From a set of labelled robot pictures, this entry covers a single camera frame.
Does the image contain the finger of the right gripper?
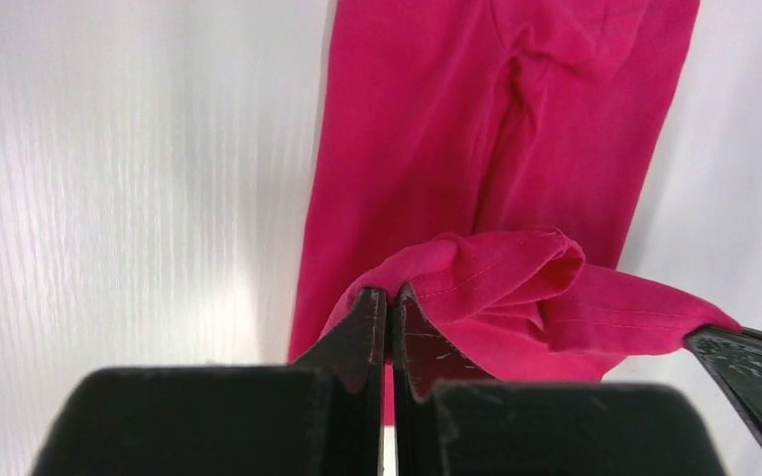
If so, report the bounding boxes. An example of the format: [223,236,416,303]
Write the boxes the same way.
[683,324,762,476]

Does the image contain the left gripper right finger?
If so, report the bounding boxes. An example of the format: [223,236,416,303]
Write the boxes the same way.
[390,286,723,475]

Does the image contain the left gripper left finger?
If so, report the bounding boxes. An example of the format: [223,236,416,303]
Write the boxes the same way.
[33,289,387,475]

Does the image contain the pink t-shirt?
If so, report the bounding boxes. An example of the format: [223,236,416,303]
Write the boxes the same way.
[289,1,740,382]

